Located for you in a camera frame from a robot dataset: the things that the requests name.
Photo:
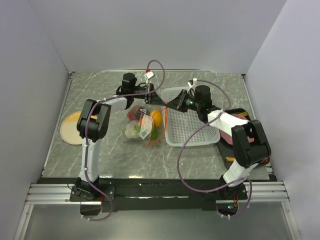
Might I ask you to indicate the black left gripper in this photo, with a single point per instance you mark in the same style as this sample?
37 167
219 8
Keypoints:
153 98

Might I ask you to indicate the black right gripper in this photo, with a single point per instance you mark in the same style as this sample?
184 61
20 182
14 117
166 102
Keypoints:
176 103

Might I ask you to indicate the orange lemon fruit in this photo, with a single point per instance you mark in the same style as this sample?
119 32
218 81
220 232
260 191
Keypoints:
156 117

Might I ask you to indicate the dark red apple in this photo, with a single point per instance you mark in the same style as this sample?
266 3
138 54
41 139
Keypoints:
136 112

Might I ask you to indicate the clear zip bag orange zipper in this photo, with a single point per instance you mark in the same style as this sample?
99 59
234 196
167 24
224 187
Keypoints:
146 130

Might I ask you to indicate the watermelon slice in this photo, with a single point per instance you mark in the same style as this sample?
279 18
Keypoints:
154 133

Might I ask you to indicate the white cauliflower toy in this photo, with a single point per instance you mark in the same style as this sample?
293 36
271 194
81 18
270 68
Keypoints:
132 130

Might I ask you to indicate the green orange mango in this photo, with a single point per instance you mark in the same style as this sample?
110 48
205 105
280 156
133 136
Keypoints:
144 120

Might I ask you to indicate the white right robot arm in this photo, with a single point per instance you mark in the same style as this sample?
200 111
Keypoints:
247 155

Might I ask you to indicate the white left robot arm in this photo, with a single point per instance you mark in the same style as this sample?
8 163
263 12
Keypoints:
93 124

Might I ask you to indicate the white plastic basket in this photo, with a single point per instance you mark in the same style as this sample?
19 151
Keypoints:
181 125

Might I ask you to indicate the pink plate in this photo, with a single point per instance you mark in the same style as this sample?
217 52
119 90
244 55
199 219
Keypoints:
228 138

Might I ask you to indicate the black tray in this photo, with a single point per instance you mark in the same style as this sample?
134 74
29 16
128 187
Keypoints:
224 148

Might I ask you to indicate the gold fork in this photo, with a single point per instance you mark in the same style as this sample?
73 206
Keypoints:
243 114

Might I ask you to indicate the yellow round plate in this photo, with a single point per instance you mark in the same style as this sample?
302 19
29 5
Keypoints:
68 129

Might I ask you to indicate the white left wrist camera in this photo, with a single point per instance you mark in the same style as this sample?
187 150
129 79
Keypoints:
149 74

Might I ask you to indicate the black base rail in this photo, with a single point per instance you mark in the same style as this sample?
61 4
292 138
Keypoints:
135 194

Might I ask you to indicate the aluminium frame rail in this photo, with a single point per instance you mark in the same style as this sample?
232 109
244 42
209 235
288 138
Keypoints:
48 214

